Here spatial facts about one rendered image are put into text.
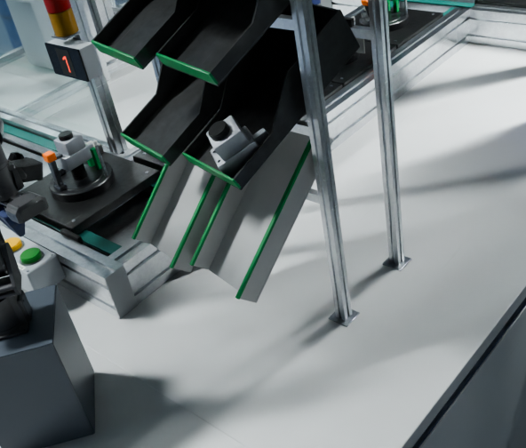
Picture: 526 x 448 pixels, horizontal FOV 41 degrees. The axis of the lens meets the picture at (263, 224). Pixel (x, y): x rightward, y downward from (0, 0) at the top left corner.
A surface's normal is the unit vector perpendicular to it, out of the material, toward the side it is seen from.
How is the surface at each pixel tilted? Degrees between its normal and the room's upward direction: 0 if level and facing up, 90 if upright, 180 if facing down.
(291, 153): 45
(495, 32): 90
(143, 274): 90
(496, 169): 0
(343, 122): 90
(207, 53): 25
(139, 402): 0
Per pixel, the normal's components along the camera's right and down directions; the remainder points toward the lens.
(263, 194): -0.65, -0.24
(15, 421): 0.20, 0.54
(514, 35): -0.65, 0.52
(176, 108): -0.47, -0.53
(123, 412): -0.17, -0.80
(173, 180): 0.62, 0.36
